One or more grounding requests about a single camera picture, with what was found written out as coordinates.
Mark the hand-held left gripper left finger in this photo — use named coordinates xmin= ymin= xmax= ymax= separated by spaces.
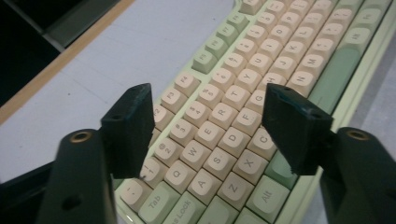
xmin=100 ymin=82 xmax=156 ymax=180

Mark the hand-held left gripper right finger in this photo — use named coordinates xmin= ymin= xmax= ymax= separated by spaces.
xmin=261 ymin=82 xmax=334 ymax=176

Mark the wooden table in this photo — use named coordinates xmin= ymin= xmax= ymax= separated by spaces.
xmin=0 ymin=0 xmax=136 ymax=126

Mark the white table cover board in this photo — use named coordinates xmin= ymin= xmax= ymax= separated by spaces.
xmin=0 ymin=0 xmax=396 ymax=224

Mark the cream and green keyboard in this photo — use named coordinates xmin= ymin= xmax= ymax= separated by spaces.
xmin=113 ymin=0 xmax=396 ymax=224

